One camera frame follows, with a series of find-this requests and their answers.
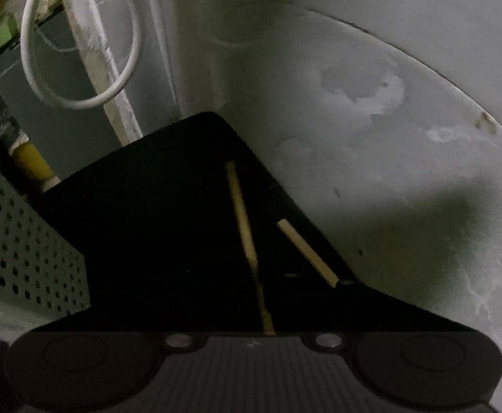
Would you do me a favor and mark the yellow pipe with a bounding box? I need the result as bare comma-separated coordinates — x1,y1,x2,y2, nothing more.
11,140,60,192

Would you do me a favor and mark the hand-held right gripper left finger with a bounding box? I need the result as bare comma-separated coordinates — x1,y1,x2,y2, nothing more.
31,262,264,352

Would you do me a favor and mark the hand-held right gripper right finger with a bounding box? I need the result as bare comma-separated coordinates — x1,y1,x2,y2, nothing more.
261,262,480,352

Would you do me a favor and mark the white perforated utensil holder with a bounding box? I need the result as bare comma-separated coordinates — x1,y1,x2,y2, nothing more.
0,148,92,316

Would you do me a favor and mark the white hose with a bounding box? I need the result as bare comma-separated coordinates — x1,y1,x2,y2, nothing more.
20,0,141,111

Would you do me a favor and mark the black mat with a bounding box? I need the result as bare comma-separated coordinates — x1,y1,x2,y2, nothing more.
40,111,479,334

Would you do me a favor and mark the bamboo chopstick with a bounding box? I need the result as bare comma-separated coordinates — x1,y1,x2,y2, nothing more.
277,219,341,288
225,160,276,336

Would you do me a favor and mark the worn wooden door frame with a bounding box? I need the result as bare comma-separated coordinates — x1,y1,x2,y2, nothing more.
54,0,145,147

